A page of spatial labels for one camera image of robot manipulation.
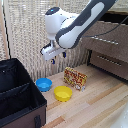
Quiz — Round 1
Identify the dark wooden drawer cabinet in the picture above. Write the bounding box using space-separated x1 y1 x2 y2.
87 9 128 83

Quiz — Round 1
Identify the brown drawer with silver handle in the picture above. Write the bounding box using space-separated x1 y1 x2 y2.
81 20 128 64
89 49 128 81

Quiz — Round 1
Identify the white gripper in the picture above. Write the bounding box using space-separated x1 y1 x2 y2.
40 39 68 65

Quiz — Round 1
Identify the black fabric storage bin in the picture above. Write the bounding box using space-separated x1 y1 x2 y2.
0 58 48 128

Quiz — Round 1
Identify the yellow red food box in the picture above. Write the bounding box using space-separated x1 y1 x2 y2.
63 66 89 92

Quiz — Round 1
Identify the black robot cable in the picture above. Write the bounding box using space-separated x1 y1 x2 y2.
83 15 128 39

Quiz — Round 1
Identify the yellow plastic bowl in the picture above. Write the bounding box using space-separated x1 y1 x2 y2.
53 85 74 103

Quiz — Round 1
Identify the beige woven blind screen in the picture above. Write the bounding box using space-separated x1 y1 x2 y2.
3 0 128 82

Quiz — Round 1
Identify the blue plastic bowl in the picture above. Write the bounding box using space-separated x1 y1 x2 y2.
35 77 54 93

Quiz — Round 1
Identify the silver drawer handle bar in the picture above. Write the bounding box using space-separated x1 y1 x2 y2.
96 54 122 67
90 35 120 46

